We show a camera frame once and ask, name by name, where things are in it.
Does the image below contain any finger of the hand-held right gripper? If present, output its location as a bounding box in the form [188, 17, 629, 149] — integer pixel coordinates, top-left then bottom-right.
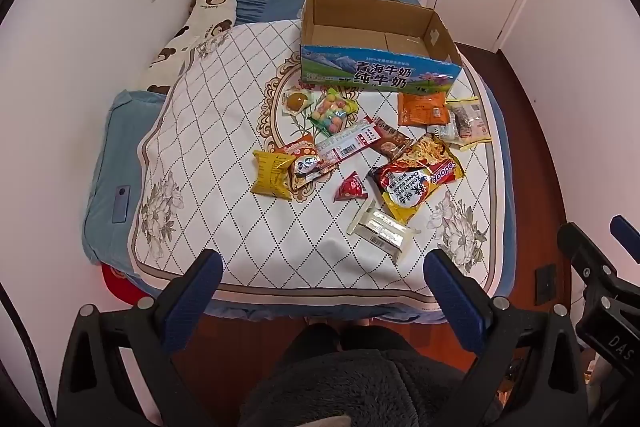
[557, 223, 620, 282]
[610, 215, 640, 264]

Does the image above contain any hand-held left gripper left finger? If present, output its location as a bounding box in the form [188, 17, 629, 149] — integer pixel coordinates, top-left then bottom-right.
[56, 249, 224, 427]

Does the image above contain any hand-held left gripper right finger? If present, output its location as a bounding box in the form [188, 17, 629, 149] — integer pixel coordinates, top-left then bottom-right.
[424, 248, 588, 427]

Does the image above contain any beige snack packet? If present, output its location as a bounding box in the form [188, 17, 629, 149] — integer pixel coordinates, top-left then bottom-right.
[347, 199, 421, 263]

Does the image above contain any yellow snack packet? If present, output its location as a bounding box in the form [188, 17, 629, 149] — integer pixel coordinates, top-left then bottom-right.
[251, 150, 297, 198]

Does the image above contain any printed cardboard box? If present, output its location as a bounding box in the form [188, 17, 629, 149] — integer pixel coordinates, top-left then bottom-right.
[299, 0, 463, 94]

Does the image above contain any red cloth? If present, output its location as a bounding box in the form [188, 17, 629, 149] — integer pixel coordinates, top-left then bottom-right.
[101, 264, 151, 308]

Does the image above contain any white quilted bedspread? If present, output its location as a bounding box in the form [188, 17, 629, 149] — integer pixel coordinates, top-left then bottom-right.
[127, 19, 506, 305]

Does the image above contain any small blue device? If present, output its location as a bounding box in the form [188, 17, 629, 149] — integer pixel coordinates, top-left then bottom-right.
[112, 187, 132, 224]

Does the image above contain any person's dark fleece clothing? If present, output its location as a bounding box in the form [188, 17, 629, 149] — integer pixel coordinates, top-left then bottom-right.
[240, 324, 481, 427]

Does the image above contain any red and yellow noodle packet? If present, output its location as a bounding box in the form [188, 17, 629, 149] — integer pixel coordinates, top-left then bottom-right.
[367, 133, 465, 225]

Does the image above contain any red triangular packet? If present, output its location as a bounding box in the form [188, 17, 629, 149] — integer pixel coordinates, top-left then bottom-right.
[334, 171, 371, 202]

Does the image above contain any small white packet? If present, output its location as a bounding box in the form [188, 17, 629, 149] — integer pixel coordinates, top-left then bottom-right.
[427, 121, 465, 146]

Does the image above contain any brown snack packet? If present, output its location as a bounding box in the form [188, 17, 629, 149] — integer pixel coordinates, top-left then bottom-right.
[370, 118, 416, 158]

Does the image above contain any clear packet with yellow edge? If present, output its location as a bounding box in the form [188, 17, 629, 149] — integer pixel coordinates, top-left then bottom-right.
[446, 96, 492, 151]

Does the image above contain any blue folded quilt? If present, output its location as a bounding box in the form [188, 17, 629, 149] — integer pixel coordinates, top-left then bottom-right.
[82, 89, 171, 268]

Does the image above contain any red-orange panda snack packet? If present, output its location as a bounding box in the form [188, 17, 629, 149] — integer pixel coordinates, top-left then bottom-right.
[272, 133, 331, 192]

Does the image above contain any long white red-label packet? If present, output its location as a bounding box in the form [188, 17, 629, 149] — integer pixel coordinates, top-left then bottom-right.
[314, 117, 382, 165]

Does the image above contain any orange snack packet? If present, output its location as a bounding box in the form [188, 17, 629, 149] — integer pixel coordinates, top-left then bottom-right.
[397, 91, 447, 126]

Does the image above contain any clear packet with yellow ball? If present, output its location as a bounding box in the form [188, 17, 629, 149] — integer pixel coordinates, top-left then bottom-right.
[280, 87, 313, 116]

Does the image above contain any clear bag of colourful candies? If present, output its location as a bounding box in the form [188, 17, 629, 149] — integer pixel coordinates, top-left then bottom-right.
[306, 88, 360, 132]

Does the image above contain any bear print pillow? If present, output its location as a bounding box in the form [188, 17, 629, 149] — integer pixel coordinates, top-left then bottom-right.
[137, 0, 238, 95]

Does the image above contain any blue ruffled pillow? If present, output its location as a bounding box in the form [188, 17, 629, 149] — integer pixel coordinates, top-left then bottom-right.
[232, 0, 423, 25]

